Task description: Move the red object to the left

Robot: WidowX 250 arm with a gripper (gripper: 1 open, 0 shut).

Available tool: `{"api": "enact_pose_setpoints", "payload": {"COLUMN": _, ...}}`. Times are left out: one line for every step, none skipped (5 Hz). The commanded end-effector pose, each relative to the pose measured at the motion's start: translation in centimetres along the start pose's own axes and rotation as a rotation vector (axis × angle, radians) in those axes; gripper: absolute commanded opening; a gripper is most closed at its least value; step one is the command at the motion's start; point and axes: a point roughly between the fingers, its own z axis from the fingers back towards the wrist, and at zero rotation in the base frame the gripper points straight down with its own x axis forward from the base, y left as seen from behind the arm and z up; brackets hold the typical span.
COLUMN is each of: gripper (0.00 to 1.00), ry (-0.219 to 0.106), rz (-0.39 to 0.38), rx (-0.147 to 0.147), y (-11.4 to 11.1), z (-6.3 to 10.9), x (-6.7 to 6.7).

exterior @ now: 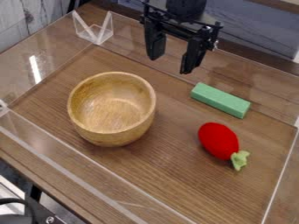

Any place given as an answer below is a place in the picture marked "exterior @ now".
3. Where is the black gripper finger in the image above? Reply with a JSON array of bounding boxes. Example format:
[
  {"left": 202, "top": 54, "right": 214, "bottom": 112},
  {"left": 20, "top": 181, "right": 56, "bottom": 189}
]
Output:
[
  {"left": 144, "top": 20, "right": 166, "bottom": 60},
  {"left": 180, "top": 37, "right": 207, "bottom": 74}
]

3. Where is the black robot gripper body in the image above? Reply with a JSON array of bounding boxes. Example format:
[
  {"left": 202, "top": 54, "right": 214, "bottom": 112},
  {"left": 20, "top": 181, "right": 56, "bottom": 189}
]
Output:
[{"left": 140, "top": 0, "right": 223, "bottom": 51}]

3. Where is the red plush strawberry toy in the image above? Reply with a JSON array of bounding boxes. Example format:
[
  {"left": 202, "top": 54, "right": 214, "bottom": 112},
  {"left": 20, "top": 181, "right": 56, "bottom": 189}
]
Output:
[{"left": 198, "top": 122, "right": 250, "bottom": 172}]

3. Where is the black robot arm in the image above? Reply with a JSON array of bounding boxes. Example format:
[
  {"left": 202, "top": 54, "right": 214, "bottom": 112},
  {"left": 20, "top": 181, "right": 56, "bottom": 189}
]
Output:
[{"left": 140, "top": 0, "right": 223, "bottom": 74}]

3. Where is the green rectangular block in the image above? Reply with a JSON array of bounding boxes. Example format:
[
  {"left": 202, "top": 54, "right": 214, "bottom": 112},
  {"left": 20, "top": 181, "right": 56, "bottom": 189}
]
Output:
[{"left": 191, "top": 83, "right": 251, "bottom": 119}]

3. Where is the wooden bowl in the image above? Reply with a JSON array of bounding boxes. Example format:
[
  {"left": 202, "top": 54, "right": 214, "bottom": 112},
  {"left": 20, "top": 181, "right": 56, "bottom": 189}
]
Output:
[{"left": 67, "top": 72, "right": 156, "bottom": 147}]

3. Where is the black table leg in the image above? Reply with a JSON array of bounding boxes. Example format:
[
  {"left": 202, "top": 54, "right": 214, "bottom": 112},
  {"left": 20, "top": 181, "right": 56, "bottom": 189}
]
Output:
[{"left": 30, "top": 185, "right": 43, "bottom": 201}]

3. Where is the clear acrylic tray wall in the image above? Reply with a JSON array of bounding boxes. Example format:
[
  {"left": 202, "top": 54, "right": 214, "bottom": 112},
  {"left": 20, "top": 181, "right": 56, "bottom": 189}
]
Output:
[{"left": 0, "top": 101, "right": 196, "bottom": 224}]

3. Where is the black cable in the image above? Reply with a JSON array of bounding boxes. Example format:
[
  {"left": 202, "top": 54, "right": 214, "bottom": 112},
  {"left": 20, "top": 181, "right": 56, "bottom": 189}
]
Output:
[{"left": 0, "top": 197, "right": 40, "bottom": 224}]

